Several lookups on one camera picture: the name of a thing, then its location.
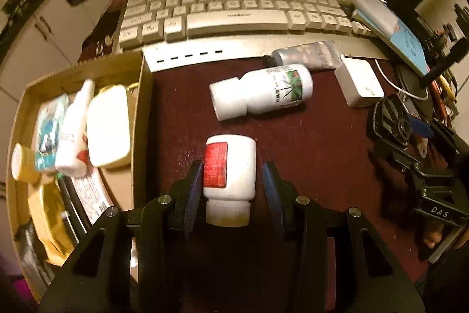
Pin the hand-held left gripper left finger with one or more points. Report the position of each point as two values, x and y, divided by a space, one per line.
194 195

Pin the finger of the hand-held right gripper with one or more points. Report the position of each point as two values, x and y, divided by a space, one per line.
395 153
421 128

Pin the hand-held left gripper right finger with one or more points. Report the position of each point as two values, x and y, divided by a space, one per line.
273 195

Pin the white bottle red label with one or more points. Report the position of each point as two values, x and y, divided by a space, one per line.
238 170

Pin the shallow cardboard box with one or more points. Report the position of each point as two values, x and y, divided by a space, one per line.
141 137

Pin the white spray bottle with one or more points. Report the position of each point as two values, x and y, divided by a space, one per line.
91 195

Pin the white bottle green label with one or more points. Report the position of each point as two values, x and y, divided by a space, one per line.
263 93

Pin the cream rectangular case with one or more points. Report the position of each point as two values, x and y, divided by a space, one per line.
110 126

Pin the black marker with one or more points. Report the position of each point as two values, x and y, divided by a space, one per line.
67 195

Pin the pink floral hand cream tube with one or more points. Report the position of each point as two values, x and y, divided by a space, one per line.
73 137

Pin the gold foil packet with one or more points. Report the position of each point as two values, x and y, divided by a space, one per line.
47 217

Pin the cartoon print tissue pack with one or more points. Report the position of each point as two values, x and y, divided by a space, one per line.
47 137

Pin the yellow jar white lid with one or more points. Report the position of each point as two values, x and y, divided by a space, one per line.
24 162

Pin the black snack packet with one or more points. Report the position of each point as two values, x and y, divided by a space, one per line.
31 261

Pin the person's right hand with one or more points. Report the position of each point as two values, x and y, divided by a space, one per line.
430 239

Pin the pile of pens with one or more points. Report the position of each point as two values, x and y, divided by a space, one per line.
439 85

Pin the burgundy tablecloth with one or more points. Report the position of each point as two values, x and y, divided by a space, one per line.
329 170

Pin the white charger adapter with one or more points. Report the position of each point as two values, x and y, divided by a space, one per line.
359 82

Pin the light blue book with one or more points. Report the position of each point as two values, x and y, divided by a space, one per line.
406 41

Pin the white power bank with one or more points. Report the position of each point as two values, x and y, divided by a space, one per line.
370 7

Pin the silver tube black cap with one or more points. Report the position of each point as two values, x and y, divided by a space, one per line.
307 54

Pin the white keyboard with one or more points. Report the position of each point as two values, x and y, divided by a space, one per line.
234 23

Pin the white kitchen cabinets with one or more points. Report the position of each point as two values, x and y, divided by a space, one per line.
29 52

